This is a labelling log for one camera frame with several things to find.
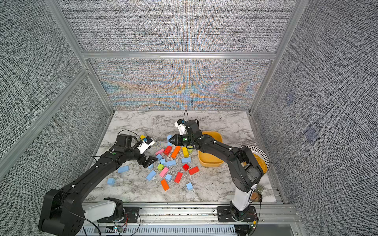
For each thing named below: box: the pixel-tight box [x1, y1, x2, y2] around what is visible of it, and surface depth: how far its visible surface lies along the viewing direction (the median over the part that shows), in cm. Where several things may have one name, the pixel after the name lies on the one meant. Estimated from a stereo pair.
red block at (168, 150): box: [163, 145, 173, 156], surface depth 97 cm
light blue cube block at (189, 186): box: [186, 182, 193, 191], surface depth 83 cm
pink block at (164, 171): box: [158, 166, 170, 178], surface depth 90 cm
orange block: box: [160, 178, 170, 192], surface depth 85 cm
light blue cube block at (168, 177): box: [164, 173, 173, 182], surface depth 86 cm
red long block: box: [174, 172, 184, 184], surface depth 89 cm
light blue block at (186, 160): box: [181, 157, 192, 164], surface depth 94 cm
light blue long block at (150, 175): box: [145, 170, 157, 182], surface depth 88 cm
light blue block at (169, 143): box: [166, 135, 173, 147], surface depth 85 cm
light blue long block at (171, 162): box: [165, 159, 177, 167], surface depth 94 cm
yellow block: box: [182, 146, 190, 158], surface depth 96 cm
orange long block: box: [171, 146, 182, 159], surface depth 97 cm
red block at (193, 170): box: [189, 166, 199, 176], surface depth 90 cm
